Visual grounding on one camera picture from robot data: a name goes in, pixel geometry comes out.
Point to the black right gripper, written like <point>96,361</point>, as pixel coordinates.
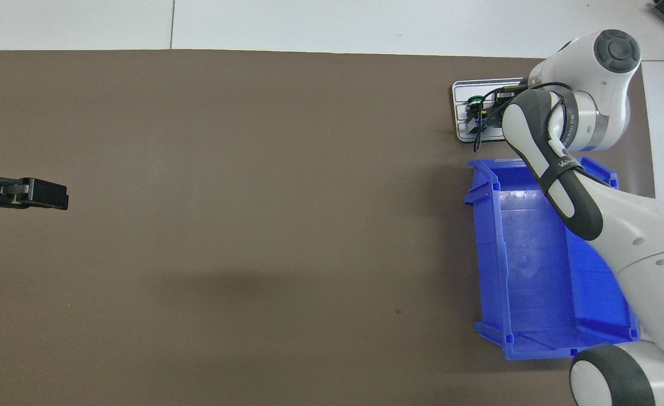
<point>502,101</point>

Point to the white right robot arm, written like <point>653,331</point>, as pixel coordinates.
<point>636,254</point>

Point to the grey metal tray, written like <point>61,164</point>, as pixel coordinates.
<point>461,90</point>

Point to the blue plastic storage bin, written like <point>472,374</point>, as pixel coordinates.
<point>526,293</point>

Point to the brown table mat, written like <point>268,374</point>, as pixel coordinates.
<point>253,225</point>

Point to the green push button switch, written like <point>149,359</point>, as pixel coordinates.
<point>474,101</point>

